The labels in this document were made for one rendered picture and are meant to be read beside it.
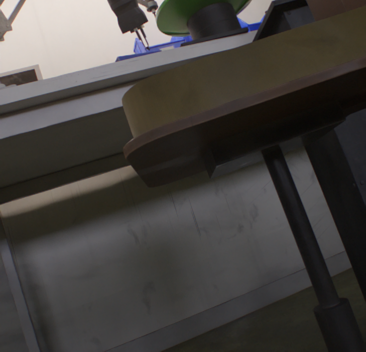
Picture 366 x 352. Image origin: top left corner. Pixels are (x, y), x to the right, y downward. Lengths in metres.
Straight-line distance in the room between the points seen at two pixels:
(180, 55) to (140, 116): 0.70
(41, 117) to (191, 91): 0.71
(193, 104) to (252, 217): 1.69
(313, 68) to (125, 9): 0.78
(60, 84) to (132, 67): 0.19
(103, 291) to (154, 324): 0.27
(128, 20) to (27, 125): 0.38
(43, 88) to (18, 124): 0.11
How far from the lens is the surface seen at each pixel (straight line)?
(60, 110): 1.11
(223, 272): 2.04
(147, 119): 0.45
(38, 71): 1.73
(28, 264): 1.97
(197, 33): 1.24
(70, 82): 1.08
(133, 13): 1.18
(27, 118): 1.12
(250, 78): 0.45
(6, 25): 1.24
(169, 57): 1.13
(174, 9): 1.23
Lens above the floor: 0.46
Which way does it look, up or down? 9 degrees up
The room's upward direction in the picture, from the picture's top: 20 degrees counter-clockwise
